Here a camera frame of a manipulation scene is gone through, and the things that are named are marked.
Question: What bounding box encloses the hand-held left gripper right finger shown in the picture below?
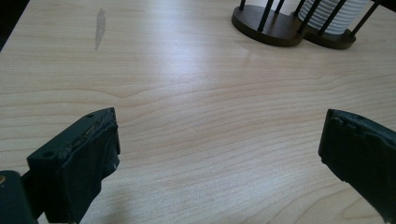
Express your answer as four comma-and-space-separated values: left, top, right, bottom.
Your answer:
318, 108, 396, 224

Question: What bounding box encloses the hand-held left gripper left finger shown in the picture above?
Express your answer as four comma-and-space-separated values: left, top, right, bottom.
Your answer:
27, 106, 121, 224

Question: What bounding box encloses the stack of white paper cups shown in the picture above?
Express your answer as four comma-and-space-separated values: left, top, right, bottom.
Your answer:
298, 0, 370, 35

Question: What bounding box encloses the dark brown cup holder rack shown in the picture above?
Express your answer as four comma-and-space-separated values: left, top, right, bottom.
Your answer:
231, 0, 382, 50

